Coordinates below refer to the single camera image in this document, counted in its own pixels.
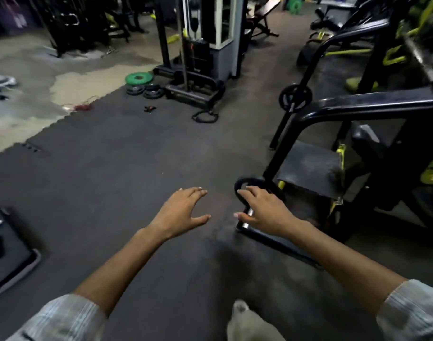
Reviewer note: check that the person's left hand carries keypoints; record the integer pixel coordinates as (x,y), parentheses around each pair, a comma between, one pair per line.
(177,213)

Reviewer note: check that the person's right hand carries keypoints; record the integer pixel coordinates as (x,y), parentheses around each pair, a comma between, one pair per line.
(269,214)

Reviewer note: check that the person's left thumb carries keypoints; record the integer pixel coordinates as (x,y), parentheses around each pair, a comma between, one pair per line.
(201,220)

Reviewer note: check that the person's right thumb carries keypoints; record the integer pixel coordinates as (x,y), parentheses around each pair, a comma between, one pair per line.
(243,217)

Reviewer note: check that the person's right forearm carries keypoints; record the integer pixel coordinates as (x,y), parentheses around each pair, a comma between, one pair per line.
(344,262)

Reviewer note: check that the person's left forearm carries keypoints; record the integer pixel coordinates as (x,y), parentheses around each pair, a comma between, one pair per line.
(127,262)

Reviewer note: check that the person's light trouser leg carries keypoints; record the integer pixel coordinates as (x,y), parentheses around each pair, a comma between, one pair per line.
(250,324)

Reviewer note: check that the small red black clip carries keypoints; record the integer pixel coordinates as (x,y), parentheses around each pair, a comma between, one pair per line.
(149,109)

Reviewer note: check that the black weight plate on machine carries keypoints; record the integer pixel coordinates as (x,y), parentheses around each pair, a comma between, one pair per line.
(295,97)

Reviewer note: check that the black leg press machine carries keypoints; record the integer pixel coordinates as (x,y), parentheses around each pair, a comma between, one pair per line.
(372,145)

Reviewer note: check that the green weight plate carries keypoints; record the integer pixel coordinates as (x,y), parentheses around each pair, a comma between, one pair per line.
(139,78)

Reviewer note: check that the striped grey left sleeve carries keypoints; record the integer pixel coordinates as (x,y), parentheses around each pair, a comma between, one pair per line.
(60,321)

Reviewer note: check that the striped grey sleeve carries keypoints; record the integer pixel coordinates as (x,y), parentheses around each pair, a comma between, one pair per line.
(413,312)
(60,321)

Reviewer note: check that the white framed pillar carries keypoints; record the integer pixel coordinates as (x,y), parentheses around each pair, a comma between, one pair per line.
(229,31)

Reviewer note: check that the striped grey right sleeve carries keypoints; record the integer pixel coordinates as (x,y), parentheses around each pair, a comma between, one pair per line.
(413,312)

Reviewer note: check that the black step platform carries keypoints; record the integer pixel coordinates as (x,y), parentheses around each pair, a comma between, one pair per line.
(8,253)

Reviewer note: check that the black weight bench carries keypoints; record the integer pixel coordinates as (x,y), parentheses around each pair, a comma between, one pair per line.
(261,19)

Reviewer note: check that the green round plate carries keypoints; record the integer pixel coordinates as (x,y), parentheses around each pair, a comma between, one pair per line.
(294,4)

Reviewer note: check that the black yellow-green gym machine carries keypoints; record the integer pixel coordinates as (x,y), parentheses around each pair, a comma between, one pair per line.
(376,35)

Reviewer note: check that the black weight rack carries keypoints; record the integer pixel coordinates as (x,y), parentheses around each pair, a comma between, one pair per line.
(81,23)

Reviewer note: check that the grey sports shoes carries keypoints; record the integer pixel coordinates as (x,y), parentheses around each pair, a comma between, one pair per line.
(1,82)

